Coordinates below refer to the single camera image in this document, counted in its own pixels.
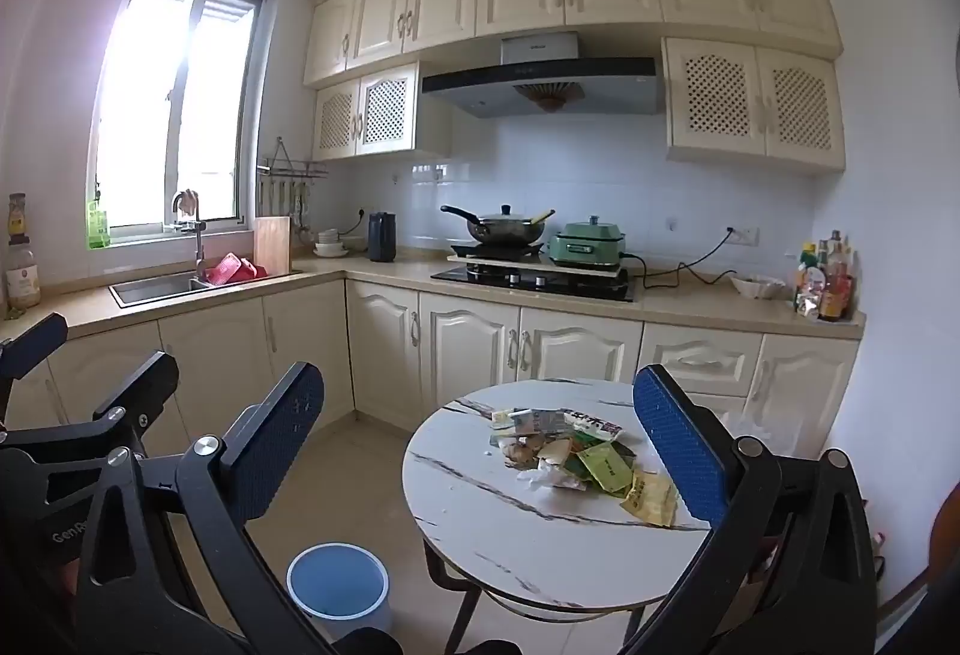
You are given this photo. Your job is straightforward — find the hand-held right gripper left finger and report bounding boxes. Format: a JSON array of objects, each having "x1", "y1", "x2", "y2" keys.
[{"x1": 75, "y1": 362, "x2": 331, "y2": 655}]

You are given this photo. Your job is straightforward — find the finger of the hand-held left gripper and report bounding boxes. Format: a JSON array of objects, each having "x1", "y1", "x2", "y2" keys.
[
  {"x1": 0, "y1": 313, "x2": 68, "y2": 417},
  {"x1": 0, "y1": 351, "x2": 179, "y2": 506}
]

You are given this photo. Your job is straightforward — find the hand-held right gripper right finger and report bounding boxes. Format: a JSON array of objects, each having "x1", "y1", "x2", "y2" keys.
[{"x1": 622, "y1": 364, "x2": 878, "y2": 655}]

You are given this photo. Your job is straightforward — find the pile of snack wrappers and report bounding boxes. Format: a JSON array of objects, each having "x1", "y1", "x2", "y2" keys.
[{"x1": 487, "y1": 406, "x2": 680, "y2": 527}]

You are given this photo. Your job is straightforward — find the blue plastic waste bin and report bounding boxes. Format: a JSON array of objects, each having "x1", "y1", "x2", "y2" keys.
[{"x1": 287, "y1": 540, "x2": 391, "y2": 633}]

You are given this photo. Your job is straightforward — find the glass jar with label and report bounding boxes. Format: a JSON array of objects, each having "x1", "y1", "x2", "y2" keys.
[{"x1": 6, "y1": 242, "x2": 42, "y2": 311}]

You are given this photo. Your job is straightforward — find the steel kitchen sink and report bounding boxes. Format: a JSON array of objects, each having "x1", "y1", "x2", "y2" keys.
[{"x1": 109, "y1": 269, "x2": 301, "y2": 309}]

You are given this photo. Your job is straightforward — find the green dish soap bottle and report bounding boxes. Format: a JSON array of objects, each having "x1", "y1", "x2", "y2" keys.
[{"x1": 86, "y1": 199, "x2": 111, "y2": 251}]

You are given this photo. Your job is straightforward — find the metal kitchen faucet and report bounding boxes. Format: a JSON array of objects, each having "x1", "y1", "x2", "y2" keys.
[{"x1": 171, "y1": 190, "x2": 207, "y2": 285}]

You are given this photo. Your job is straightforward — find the round white marble table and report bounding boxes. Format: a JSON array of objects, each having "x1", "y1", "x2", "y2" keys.
[{"x1": 403, "y1": 377, "x2": 713, "y2": 655}]

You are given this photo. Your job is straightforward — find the white scalloped bowl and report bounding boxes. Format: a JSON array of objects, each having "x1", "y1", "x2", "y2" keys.
[{"x1": 729, "y1": 272, "x2": 785, "y2": 300}]

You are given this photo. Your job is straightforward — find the wooden cutting board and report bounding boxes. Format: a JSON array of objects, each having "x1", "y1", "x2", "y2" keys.
[{"x1": 253, "y1": 216, "x2": 292, "y2": 273}]

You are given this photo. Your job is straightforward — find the cream lower cabinets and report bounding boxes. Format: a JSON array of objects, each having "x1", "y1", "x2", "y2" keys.
[{"x1": 0, "y1": 265, "x2": 867, "y2": 476}]

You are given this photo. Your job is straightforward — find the black gas stove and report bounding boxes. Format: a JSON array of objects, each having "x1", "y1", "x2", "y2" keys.
[{"x1": 431, "y1": 263, "x2": 638, "y2": 303}]

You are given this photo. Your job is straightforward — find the group of condiment bottles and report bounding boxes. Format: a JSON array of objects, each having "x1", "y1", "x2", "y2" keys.
[{"x1": 793, "y1": 231, "x2": 857, "y2": 324}]

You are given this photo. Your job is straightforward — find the green electric cooking pot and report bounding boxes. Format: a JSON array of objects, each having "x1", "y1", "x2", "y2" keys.
[{"x1": 547, "y1": 216, "x2": 627, "y2": 270}]

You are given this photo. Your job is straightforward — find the black electric kettle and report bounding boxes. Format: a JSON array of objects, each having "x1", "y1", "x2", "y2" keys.
[{"x1": 367, "y1": 212, "x2": 398, "y2": 263}]

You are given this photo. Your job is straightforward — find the kitchen window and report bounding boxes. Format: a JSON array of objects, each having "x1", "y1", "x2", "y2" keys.
[{"x1": 94, "y1": 0, "x2": 267, "y2": 243}]

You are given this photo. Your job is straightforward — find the black wok with lid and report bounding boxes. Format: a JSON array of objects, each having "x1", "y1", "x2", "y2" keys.
[{"x1": 440, "y1": 203, "x2": 556, "y2": 247}]

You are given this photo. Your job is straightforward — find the cream lattice door cabinet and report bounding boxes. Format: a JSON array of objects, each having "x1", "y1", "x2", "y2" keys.
[
  {"x1": 311, "y1": 62, "x2": 451, "y2": 162},
  {"x1": 661, "y1": 35, "x2": 847, "y2": 176}
]

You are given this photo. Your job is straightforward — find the range hood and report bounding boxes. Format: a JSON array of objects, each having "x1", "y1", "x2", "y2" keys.
[{"x1": 420, "y1": 32, "x2": 665, "y2": 119}]

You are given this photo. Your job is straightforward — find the black power cable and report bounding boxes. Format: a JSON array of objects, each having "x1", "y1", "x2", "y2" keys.
[{"x1": 622, "y1": 227, "x2": 740, "y2": 292}]

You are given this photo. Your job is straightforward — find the metal utensil wall rack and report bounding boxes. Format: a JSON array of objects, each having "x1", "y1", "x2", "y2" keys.
[{"x1": 257, "y1": 137, "x2": 329, "y2": 230}]

